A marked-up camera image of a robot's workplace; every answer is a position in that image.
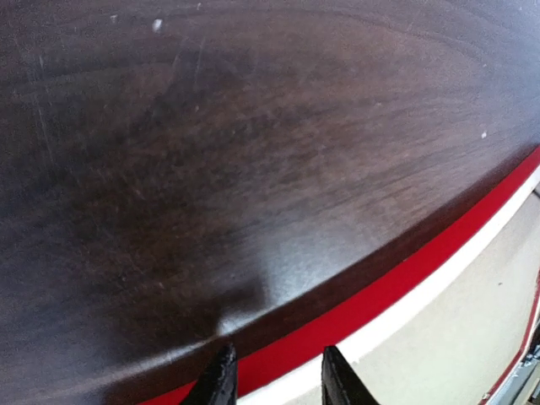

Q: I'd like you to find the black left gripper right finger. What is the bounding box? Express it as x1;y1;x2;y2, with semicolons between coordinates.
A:
321;346;379;405

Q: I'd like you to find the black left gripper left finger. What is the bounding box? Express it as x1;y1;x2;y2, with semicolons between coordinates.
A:
181;343;238;405

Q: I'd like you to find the red picture frame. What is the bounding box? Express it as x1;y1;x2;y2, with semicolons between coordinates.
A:
138;147;540;405

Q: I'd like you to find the brown frame backing board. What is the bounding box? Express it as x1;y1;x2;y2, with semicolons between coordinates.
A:
290;202;540;405

